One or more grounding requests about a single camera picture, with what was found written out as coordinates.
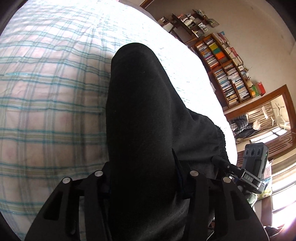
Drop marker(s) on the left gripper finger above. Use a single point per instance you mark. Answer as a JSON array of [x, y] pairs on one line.
[[178, 166]]

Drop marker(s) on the black track pants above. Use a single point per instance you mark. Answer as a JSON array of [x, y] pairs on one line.
[[145, 120]]

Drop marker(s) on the dark hanging jackets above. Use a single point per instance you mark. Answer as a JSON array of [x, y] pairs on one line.
[[241, 127]]

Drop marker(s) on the red box on bookshelf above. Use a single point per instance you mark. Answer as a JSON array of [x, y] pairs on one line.
[[260, 88]]

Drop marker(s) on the wooden bookshelf with books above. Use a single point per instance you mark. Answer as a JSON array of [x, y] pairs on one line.
[[228, 75]]

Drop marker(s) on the desktop wooden shelf organizer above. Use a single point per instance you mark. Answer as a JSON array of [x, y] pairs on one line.
[[188, 28]]

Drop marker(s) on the plaid checked bed sheet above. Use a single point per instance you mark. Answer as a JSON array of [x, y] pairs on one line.
[[55, 73]]

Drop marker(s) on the wooden door frame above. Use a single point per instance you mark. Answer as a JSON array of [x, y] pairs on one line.
[[281, 145]]

